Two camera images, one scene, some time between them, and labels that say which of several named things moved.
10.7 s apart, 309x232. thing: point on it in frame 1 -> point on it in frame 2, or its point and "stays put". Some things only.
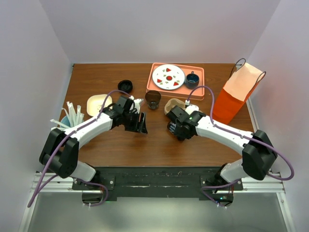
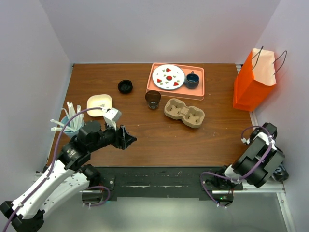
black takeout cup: (152, 97) stays put
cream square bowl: (95, 102) stays put
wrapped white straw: (72, 114) stays put
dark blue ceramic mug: (191, 80) stays put
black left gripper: (138, 126) -> (122, 138)
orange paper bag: (241, 84) -> (256, 79)
